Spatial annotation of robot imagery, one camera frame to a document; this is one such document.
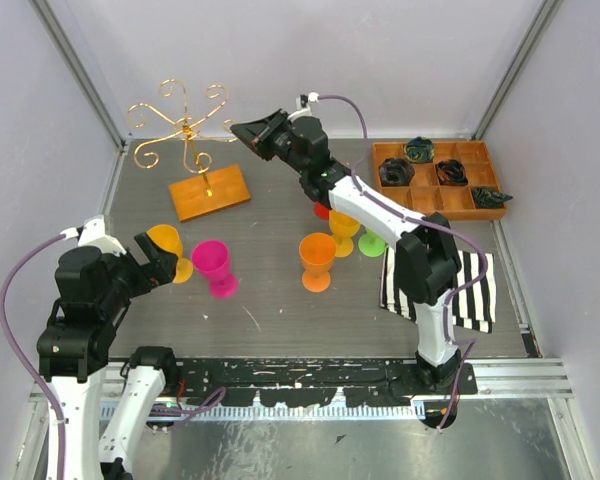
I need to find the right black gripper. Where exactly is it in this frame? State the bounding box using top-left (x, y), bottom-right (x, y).
top-left (232, 108), bottom-right (308, 175)

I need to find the gold wire wine glass rack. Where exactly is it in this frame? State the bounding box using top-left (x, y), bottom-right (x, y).
top-left (126, 78), bottom-right (251, 222)

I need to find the orange plastic wine glass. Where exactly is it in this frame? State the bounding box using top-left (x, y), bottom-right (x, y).
top-left (299, 232), bottom-right (336, 293)

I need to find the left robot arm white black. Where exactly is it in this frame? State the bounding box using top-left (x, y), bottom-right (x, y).
top-left (37, 233), bottom-right (181, 479)

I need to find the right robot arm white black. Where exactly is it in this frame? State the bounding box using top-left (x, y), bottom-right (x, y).
top-left (229, 109), bottom-right (463, 394)

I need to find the yellow wine glass left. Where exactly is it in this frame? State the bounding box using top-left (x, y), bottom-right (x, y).
top-left (147, 224), bottom-right (194, 284)

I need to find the yellow wine glass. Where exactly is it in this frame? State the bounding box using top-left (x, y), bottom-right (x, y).
top-left (329, 210), bottom-right (360, 258)
top-left (147, 224), bottom-right (194, 284)

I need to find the magenta plastic wine glass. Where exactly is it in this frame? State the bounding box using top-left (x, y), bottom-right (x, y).
top-left (191, 239), bottom-right (238, 299)

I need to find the red plastic wine glass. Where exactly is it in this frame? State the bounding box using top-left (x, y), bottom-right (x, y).
top-left (314, 202), bottom-right (330, 220)

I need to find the yellow wine glass centre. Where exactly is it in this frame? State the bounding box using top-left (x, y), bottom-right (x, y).
top-left (329, 210), bottom-right (360, 258)

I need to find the green plastic wine glass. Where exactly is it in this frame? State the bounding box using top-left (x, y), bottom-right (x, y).
top-left (358, 228), bottom-right (386, 258)

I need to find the dark rolled tie left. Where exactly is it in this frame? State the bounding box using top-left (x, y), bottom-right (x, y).
top-left (379, 157), bottom-right (415, 187)

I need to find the dark rolled tie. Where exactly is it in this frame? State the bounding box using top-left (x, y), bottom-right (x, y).
top-left (436, 159), bottom-right (469, 187)
top-left (379, 157), bottom-right (415, 187)
top-left (404, 136), bottom-right (435, 164)
top-left (471, 186), bottom-right (514, 209)

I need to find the dark rolled tie top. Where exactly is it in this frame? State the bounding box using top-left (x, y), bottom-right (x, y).
top-left (404, 136), bottom-right (435, 164)

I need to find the wooden compartment tray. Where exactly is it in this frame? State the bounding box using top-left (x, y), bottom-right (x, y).
top-left (371, 140), bottom-right (508, 221)

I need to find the dark rolled tie middle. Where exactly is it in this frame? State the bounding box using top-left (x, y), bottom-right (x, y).
top-left (436, 159), bottom-right (469, 187)

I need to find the dark rolled tie right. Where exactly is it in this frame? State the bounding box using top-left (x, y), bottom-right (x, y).
top-left (471, 186), bottom-right (514, 209)

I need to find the black white striped cloth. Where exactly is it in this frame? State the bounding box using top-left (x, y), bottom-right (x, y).
top-left (380, 248), bottom-right (497, 334)

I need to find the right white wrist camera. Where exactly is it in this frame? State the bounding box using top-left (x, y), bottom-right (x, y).
top-left (288, 92), bottom-right (319, 122)

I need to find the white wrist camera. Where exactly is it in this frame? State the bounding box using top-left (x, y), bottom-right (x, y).
top-left (60, 214), bottom-right (127, 257)
top-left (288, 92), bottom-right (319, 122)

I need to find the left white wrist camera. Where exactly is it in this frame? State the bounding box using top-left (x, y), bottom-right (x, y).
top-left (60, 214), bottom-right (127, 257)

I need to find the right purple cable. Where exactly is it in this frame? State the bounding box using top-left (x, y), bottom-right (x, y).
top-left (317, 94), bottom-right (489, 431)

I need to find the purple cable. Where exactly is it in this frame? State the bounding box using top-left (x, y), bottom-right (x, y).
top-left (317, 94), bottom-right (489, 431)
top-left (0, 234), bottom-right (81, 480)

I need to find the grey slotted cable duct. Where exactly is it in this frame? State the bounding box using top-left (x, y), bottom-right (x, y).
top-left (72, 402), bottom-right (426, 424)

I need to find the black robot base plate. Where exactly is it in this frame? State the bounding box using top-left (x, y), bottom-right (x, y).
top-left (163, 358), bottom-right (454, 408)

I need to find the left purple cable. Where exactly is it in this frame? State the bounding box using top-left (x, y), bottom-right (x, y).
top-left (0, 234), bottom-right (81, 480)

